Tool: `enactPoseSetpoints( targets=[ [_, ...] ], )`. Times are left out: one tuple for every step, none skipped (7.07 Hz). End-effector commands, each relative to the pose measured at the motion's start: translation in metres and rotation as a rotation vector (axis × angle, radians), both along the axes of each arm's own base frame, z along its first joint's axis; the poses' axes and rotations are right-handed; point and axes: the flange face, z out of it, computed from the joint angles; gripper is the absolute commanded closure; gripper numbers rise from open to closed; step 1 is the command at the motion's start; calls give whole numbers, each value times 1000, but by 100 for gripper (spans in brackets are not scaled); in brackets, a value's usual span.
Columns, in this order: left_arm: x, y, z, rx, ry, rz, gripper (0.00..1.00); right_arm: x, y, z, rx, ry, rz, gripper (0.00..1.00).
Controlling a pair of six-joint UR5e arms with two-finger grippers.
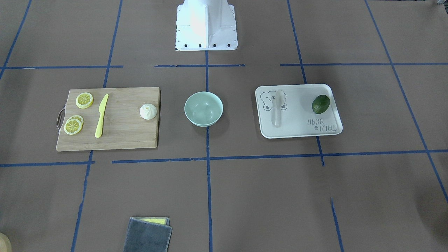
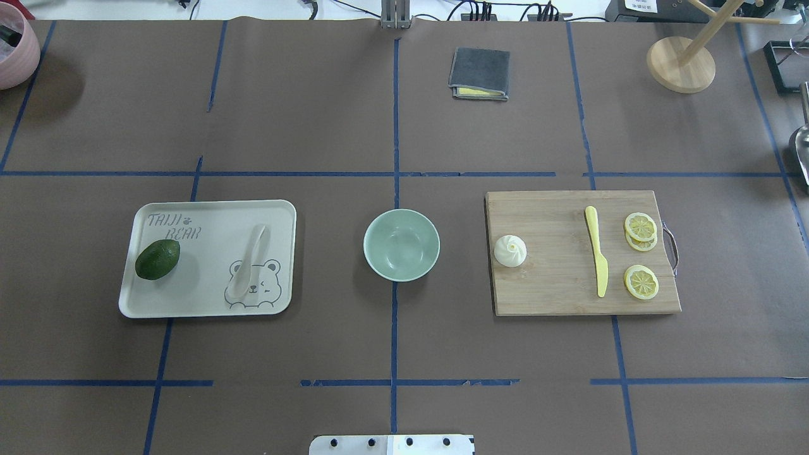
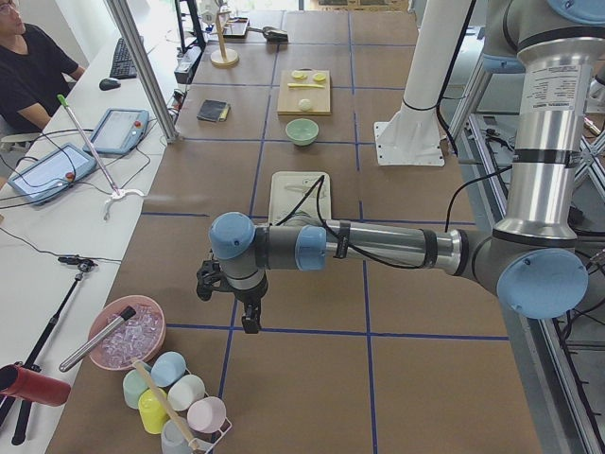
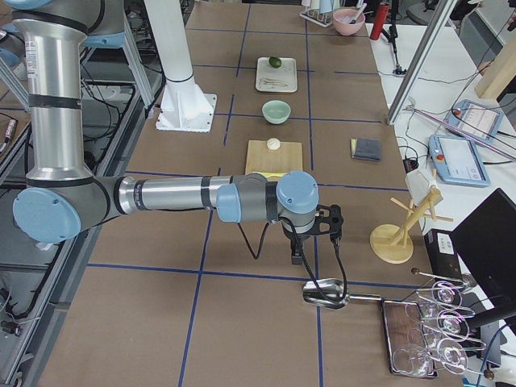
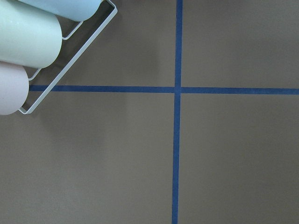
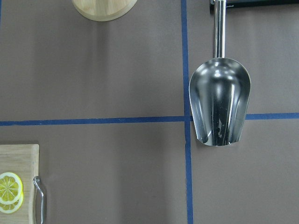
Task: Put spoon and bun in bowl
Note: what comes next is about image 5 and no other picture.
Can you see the light blue cup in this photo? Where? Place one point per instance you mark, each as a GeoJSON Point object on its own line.
{"type": "Point", "coordinates": [76, 10]}

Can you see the pale pink cup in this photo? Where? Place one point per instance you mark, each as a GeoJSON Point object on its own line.
{"type": "Point", "coordinates": [14, 87]}

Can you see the mint green cup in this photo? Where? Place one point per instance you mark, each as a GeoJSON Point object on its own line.
{"type": "Point", "coordinates": [28, 36]}

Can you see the white wire cup rack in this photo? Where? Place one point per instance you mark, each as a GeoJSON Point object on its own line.
{"type": "Point", "coordinates": [78, 38]}

